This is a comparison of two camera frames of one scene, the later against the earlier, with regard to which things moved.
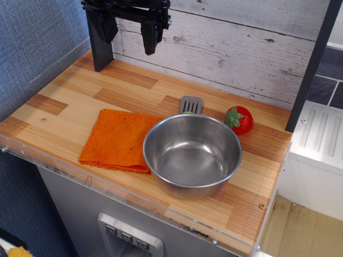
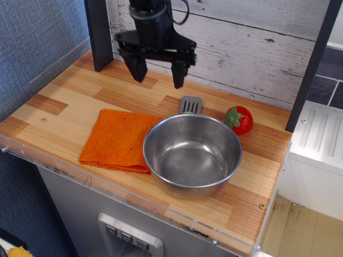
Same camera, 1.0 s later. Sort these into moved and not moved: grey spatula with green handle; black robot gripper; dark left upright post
Moved: black robot gripper
Not moved: grey spatula with green handle; dark left upright post
